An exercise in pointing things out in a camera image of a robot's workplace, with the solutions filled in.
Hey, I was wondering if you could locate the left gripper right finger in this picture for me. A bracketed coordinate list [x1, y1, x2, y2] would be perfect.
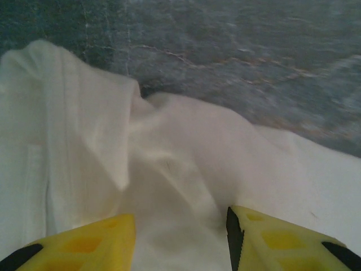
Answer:
[226, 205, 361, 271]

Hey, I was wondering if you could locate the white printed t-shirt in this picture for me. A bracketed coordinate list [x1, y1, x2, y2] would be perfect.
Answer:
[0, 39, 361, 271]

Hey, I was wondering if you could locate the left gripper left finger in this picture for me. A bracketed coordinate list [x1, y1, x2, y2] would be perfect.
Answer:
[0, 213, 137, 271]

